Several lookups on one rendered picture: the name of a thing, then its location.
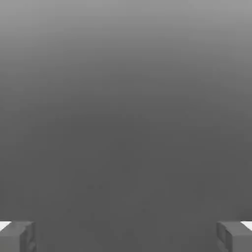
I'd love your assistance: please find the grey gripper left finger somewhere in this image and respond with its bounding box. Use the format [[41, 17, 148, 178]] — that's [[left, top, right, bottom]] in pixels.
[[0, 220, 37, 252]]

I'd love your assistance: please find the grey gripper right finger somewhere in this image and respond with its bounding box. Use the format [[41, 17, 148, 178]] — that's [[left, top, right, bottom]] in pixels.
[[216, 220, 252, 252]]

